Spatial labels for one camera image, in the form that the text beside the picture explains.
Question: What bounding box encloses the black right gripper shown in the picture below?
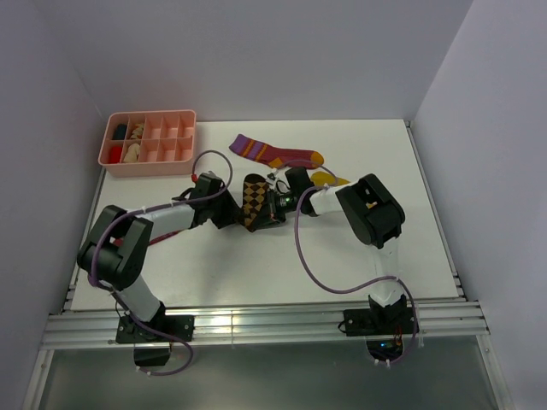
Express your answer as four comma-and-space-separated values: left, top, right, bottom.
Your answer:
252, 188, 301, 229

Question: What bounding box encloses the brown yellow argyle sock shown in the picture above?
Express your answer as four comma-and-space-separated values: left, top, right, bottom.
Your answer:
238, 173, 270, 232

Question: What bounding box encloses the maroon sock purple toe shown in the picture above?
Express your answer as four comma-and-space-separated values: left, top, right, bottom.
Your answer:
149, 230, 182, 246

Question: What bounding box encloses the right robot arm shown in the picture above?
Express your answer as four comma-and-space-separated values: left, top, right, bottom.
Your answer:
253, 167, 411, 333

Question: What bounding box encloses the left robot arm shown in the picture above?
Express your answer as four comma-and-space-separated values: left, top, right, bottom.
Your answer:
77, 173, 240, 341

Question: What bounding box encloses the yellow patterned sock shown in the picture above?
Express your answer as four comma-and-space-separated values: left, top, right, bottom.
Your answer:
310, 171, 350, 186

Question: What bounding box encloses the maroon purple striped sock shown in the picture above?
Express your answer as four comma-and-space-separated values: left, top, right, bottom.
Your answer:
229, 134, 324, 169

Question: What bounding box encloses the pink compartment organizer box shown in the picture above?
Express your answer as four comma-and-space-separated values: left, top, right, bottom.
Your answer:
97, 109, 197, 178

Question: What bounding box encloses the cream white rolled sock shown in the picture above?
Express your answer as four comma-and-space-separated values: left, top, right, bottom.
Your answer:
123, 143, 140, 163

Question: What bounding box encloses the cream orange argyle rolled sock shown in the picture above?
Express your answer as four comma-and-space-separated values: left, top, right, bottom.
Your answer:
129, 123, 144, 140

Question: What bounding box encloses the red rolled sock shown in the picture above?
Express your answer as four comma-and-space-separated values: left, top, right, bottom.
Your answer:
108, 146, 123, 164

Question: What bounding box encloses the dark teal rolled sock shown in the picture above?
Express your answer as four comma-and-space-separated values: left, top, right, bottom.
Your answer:
112, 124, 127, 141

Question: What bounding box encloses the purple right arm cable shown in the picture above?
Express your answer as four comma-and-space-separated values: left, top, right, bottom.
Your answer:
273, 158, 422, 368

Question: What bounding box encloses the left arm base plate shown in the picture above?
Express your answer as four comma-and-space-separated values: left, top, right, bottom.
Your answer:
115, 315, 195, 344

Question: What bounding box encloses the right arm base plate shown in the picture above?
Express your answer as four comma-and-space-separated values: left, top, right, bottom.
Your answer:
338, 308, 415, 337

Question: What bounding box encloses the aluminium front rail frame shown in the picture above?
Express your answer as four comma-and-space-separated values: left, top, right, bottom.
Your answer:
39, 300, 490, 350

